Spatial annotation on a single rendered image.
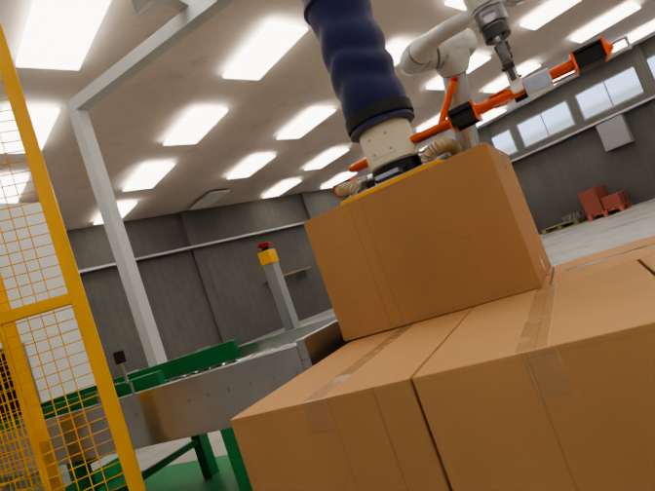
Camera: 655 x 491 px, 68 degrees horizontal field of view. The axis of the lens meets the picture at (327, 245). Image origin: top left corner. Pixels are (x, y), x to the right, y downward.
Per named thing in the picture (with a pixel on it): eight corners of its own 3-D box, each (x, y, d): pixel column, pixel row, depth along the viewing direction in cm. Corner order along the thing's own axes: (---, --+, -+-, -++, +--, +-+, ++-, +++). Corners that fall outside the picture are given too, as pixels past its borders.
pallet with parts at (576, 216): (589, 218, 1418) (585, 208, 1421) (580, 223, 1365) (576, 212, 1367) (552, 230, 1500) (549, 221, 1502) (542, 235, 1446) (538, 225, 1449)
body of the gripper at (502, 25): (483, 38, 146) (494, 65, 145) (479, 29, 139) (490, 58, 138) (509, 24, 142) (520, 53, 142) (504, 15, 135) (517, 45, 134)
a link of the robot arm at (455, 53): (452, 205, 231) (492, 188, 234) (471, 212, 216) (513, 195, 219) (415, 38, 202) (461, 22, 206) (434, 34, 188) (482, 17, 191)
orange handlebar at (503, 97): (322, 187, 167) (318, 177, 167) (357, 188, 193) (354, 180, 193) (617, 49, 123) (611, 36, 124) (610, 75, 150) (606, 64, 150)
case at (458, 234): (344, 342, 150) (302, 222, 153) (389, 315, 185) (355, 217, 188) (542, 287, 122) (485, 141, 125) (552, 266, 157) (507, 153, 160)
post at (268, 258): (323, 446, 235) (256, 253, 243) (328, 439, 241) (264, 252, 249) (334, 444, 232) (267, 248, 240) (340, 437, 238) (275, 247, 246)
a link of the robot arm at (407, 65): (403, 39, 187) (433, 28, 189) (389, 56, 205) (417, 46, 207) (414, 71, 188) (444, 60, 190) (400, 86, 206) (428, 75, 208)
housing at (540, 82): (526, 94, 134) (520, 80, 134) (529, 98, 140) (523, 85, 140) (553, 82, 131) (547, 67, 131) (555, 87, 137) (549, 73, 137)
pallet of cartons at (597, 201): (637, 204, 1324) (626, 176, 1331) (624, 210, 1230) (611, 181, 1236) (600, 215, 1395) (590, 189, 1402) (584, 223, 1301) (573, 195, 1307)
